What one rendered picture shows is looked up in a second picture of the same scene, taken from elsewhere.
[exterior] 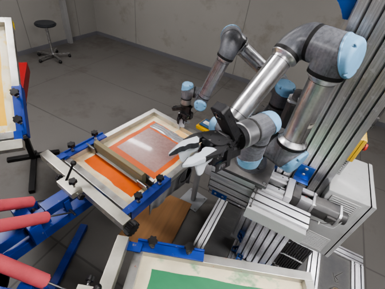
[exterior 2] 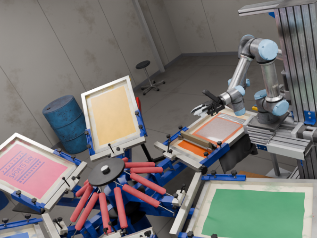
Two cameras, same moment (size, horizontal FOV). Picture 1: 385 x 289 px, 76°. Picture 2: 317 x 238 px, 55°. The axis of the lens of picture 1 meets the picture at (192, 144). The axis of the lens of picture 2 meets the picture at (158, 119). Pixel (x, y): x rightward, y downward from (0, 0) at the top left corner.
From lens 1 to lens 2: 1.43 m
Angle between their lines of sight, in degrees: 32
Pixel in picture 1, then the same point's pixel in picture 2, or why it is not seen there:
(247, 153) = (234, 107)
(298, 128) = (268, 89)
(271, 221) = (282, 149)
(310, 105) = (265, 76)
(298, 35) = (246, 47)
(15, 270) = (151, 184)
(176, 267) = (230, 186)
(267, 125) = (233, 92)
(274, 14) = not seen: outside the picture
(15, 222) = (148, 168)
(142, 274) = (211, 191)
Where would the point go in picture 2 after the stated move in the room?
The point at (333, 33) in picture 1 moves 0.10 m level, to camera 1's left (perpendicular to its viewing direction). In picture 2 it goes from (256, 43) to (240, 46)
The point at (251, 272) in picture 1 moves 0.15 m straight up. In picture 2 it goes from (276, 183) to (272, 167)
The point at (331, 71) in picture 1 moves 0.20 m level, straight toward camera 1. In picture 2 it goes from (262, 59) to (242, 75)
